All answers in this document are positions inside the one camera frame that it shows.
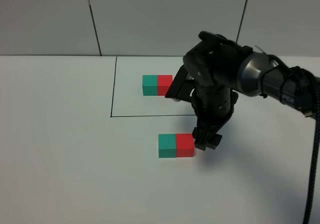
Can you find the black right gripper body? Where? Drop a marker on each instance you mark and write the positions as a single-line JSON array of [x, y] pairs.
[[213, 106]]

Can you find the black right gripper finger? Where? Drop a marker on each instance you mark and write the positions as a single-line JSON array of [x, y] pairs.
[[213, 141], [200, 138]]

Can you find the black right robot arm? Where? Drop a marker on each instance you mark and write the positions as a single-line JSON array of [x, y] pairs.
[[221, 70]]

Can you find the red template cube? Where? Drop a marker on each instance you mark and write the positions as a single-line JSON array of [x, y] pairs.
[[164, 83]]

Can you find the green template cube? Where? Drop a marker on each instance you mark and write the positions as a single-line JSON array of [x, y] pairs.
[[149, 86]]

